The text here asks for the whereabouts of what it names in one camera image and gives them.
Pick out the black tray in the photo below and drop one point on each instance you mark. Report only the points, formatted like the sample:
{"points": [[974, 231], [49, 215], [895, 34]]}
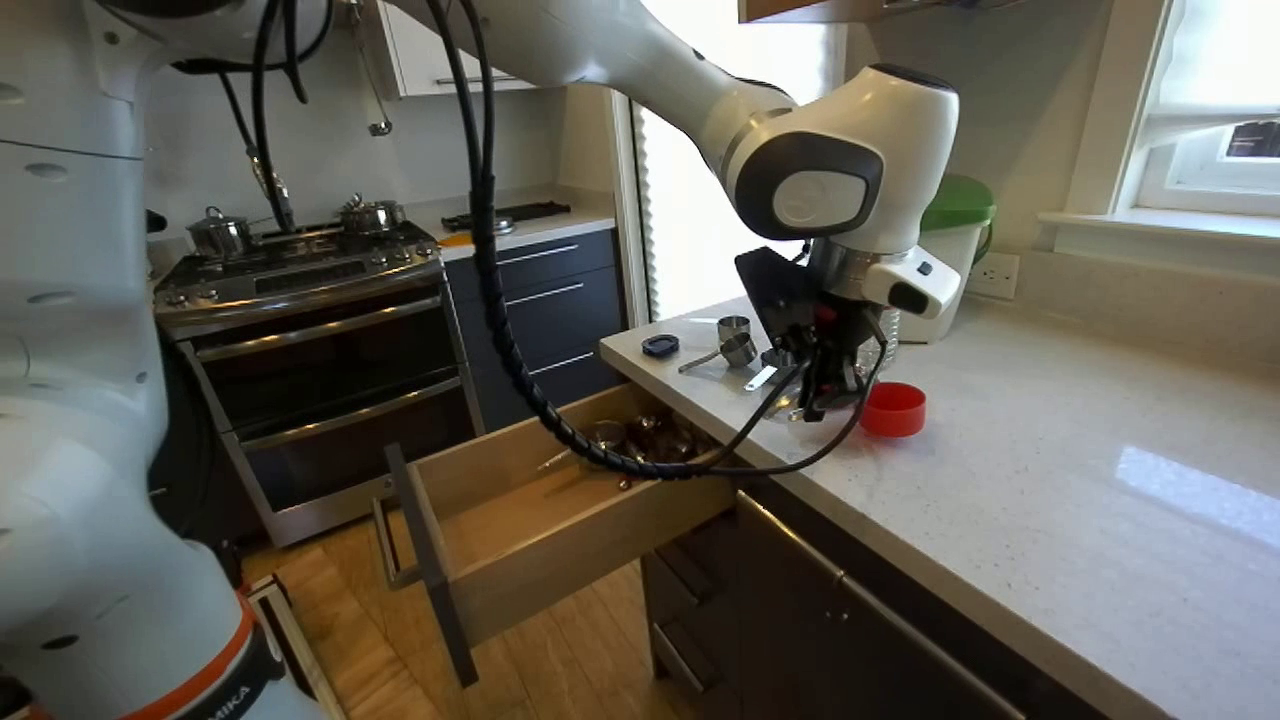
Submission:
{"points": [[515, 215]]}

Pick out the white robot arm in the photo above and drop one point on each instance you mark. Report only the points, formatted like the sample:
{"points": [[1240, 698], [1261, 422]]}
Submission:
{"points": [[81, 401]]}

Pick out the steel measuring cup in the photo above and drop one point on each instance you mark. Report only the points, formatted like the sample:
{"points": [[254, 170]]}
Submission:
{"points": [[611, 436], [733, 343], [666, 443]]}

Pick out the kitchen window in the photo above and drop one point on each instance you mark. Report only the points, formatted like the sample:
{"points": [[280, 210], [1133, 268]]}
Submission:
{"points": [[1221, 80]]}

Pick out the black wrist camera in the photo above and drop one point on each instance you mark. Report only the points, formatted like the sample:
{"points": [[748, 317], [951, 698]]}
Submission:
{"points": [[771, 285]]}

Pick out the small steel utensil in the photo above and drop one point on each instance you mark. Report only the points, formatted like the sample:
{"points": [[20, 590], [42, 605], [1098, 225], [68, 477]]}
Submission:
{"points": [[771, 381]]}

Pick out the dark cabinet beside stove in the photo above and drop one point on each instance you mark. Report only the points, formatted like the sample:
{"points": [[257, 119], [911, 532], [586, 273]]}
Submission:
{"points": [[560, 304]]}

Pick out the hanging steel ladle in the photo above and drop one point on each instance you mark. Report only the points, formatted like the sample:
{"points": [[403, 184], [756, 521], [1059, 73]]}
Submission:
{"points": [[383, 127]]}

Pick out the dark kitchen cabinet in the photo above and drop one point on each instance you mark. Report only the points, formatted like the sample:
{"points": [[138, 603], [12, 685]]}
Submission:
{"points": [[801, 627]]}

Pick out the steel kettle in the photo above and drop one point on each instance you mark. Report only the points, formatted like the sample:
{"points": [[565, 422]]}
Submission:
{"points": [[223, 238]]}

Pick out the white bin green lid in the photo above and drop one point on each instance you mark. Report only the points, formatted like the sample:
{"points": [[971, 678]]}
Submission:
{"points": [[974, 245]]}

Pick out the white wall outlet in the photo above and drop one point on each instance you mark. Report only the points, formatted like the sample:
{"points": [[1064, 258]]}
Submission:
{"points": [[999, 273]]}

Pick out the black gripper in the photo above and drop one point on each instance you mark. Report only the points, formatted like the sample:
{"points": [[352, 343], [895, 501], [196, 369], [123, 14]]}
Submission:
{"points": [[829, 329]]}

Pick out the white upper cabinet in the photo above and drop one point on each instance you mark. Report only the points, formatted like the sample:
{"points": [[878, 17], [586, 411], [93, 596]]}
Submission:
{"points": [[425, 53]]}

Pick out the steel stove range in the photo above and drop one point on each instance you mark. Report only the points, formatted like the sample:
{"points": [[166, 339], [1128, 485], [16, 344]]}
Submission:
{"points": [[334, 372]]}

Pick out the red bowl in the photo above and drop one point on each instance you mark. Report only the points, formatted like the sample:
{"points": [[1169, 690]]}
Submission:
{"points": [[895, 411]]}

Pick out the small black cap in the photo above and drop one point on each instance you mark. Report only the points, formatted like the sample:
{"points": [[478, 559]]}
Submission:
{"points": [[661, 344]]}

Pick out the wooden drawer box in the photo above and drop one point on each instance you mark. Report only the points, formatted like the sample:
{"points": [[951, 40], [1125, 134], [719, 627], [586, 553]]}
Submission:
{"points": [[573, 544]]}

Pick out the dark drawer front panel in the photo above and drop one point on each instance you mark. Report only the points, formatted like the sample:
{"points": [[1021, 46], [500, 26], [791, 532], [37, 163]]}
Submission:
{"points": [[440, 585]]}

